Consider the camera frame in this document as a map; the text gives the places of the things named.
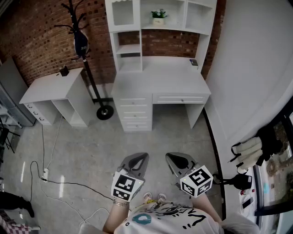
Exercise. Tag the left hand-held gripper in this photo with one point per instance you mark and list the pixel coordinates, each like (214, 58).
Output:
(127, 186)

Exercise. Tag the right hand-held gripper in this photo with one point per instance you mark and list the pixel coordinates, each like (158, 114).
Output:
(196, 181)

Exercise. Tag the person's left forearm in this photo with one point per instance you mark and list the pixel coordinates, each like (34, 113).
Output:
(116, 217)

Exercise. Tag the person's right forearm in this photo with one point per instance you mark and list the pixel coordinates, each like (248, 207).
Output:
(206, 205)

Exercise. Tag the white desk with hutch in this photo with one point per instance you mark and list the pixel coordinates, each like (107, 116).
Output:
(164, 77)

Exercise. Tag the small grey desk device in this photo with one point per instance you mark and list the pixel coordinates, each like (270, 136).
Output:
(194, 63)

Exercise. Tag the white side cabinet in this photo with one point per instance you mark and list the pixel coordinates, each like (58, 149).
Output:
(52, 84)

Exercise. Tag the person's left shoe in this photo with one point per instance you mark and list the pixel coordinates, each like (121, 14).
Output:
(147, 196)

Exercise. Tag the person's shoe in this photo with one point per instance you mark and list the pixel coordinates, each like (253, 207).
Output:
(147, 196)
(162, 197)

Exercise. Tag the person's right shoe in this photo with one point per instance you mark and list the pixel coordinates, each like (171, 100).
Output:
(162, 197)

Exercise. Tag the person's printed white shirt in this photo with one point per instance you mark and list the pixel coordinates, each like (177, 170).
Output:
(174, 219)

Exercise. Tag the black pouch bag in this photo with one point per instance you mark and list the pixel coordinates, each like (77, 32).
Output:
(242, 181)

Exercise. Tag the cream backpack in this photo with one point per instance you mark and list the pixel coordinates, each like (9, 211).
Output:
(249, 153)

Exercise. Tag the smartphone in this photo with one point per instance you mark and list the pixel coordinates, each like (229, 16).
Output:
(247, 203)

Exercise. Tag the white power strip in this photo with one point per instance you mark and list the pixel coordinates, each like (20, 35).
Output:
(46, 174)

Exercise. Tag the black jacket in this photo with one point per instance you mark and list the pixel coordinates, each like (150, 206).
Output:
(270, 139)

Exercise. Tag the black coat rack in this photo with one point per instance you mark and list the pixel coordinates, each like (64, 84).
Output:
(91, 77)

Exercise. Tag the black pen holder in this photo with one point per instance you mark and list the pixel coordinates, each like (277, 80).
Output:
(64, 71)

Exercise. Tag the black metal folding stand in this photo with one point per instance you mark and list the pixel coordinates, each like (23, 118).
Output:
(7, 137)

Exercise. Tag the dark navy cap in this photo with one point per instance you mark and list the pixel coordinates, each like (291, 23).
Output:
(81, 43)

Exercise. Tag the pink checkered cloth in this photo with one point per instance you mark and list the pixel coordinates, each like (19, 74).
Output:
(11, 225)

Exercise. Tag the grey partition panel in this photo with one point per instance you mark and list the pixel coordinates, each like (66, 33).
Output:
(11, 86)

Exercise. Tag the potted flower plant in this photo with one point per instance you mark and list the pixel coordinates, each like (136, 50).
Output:
(158, 18)

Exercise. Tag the black window frame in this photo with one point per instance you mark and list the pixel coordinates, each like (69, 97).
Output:
(283, 118)

